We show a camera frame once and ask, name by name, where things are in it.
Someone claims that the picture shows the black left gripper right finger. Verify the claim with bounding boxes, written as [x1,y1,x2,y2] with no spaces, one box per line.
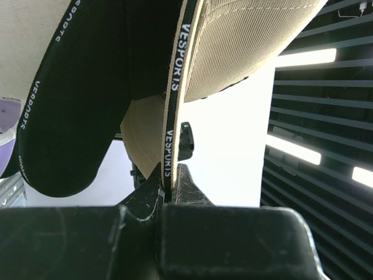
[171,164,214,206]

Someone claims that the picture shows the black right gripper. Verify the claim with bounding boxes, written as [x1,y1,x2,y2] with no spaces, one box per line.
[178,122,195,160]

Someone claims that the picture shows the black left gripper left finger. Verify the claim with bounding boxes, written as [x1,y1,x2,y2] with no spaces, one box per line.
[118,163,167,222]

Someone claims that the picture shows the beige R baseball cap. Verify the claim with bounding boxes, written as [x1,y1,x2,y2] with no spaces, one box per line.
[120,1,325,202]

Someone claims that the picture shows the black R baseball cap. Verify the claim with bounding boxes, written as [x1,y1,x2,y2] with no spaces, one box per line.
[17,1,182,198]

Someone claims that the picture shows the purple LA baseball cap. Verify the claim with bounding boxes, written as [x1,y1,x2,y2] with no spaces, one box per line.
[1,97,21,178]

